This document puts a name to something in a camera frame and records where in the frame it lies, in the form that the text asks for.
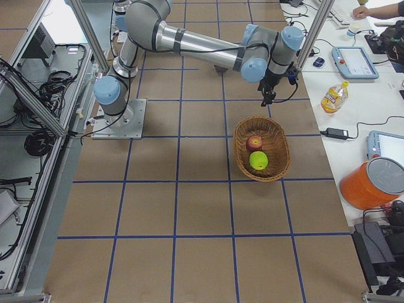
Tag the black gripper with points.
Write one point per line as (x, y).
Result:
(272, 81)

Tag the red yellow apple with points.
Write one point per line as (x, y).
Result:
(254, 143)

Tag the green apple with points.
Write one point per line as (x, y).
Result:
(258, 160)

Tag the dark red apple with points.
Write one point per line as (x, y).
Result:
(220, 69)

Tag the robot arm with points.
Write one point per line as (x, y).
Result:
(264, 55)

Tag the wicker basket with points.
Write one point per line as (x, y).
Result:
(275, 146)

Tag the juice bottle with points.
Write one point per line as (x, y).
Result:
(335, 97)

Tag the black power adapter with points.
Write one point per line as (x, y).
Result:
(334, 133)

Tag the teach pendant tablet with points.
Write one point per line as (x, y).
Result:
(387, 145)

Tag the orange bucket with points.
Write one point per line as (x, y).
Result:
(375, 183)

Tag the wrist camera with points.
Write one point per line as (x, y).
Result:
(292, 74)

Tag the aluminium frame post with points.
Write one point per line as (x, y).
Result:
(317, 24)

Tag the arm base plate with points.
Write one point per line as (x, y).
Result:
(129, 126)

